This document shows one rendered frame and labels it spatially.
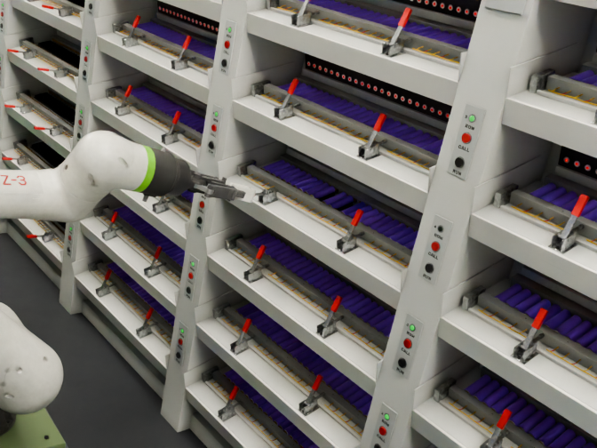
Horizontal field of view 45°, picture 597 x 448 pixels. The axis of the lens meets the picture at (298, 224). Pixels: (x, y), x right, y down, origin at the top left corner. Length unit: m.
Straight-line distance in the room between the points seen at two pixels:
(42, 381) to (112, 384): 0.97
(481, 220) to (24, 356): 0.80
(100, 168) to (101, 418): 0.98
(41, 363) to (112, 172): 0.35
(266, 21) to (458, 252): 0.68
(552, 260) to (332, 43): 0.61
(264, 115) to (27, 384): 0.75
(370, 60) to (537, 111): 0.37
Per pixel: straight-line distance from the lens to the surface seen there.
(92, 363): 2.38
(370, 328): 1.56
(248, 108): 1.67
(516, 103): 1.21
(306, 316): 1.62
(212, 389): 2.02
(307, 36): 1.53
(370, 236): 1.50
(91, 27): 2.34
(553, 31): 1.28
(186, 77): 1.88
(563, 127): 1.17
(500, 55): 1.23
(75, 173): 1.39
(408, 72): 1.34
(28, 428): 1.59
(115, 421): 2.15
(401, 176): 1.36
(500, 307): 1.34
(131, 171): 1.38
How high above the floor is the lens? 1.31
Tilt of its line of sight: 21 degrees down
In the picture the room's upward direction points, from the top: 12 degrees clockwise
